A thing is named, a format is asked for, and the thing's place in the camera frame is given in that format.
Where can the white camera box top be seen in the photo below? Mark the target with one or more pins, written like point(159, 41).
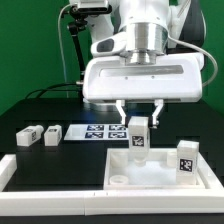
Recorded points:
point(93, 6)

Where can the white fiducial marker plate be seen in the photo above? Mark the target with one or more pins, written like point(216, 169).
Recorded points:
point(101, 132)

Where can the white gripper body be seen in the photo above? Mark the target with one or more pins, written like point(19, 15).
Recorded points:
point(136, 68)

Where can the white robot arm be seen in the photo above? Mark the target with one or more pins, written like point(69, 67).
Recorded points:
point(145, 17)

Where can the white U-shaped border fence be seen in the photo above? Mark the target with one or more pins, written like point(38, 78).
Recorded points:
point(99, 202)

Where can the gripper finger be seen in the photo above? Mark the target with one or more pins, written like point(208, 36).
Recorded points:
point(120, 107)
point(158, 107)

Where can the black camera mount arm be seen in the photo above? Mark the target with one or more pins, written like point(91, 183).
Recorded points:
point(75, 27)

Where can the white square table top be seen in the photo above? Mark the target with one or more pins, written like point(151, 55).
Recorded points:
point(159, 172)

